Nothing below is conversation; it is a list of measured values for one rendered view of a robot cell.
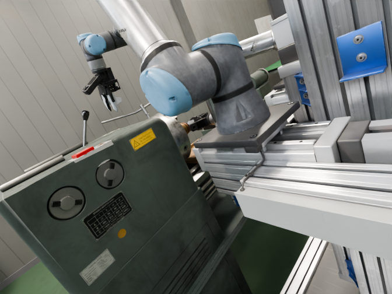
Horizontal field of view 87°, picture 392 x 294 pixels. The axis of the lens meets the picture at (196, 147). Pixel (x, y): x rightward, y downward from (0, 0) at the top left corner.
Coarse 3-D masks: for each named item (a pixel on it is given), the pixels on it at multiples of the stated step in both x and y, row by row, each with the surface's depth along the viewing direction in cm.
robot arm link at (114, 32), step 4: (108, 32) 89; (112, 32) 89; (116, 32) 87; (112, 36) 89; (116, 36) 89; (120, 36) 88; (116, 40) 90; (120, 40) 91; (124, 40) 91; (116, 44) 91; (120, 44) 92; (124, 44) 94; (116, 48) 93
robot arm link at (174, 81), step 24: (96, 0) 51; (120, 0) 47; (120, 24) 47; (144, 24) 46; (144, 48) 46; (168, 48) 44; (144, 72) 43; (168, 72) 42; (192, 72) 44; (168, 96) 42; (192, 96) 45
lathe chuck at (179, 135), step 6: (156, 114) 114; (162, 114) 112; (168, 120) 108; (174, 120) 109; (168, 126) 105; (174, 126) 107; (180, 126) 108; (174, 132) 105; (180, 132) 107; (186, 132) 110; (174, 138) 104; (180, 138) 106; (186, 138) 109; (180, 144) 106; (186, 144) 109; (180, 150) 107; (186, 150) 111; (186, 156) 114
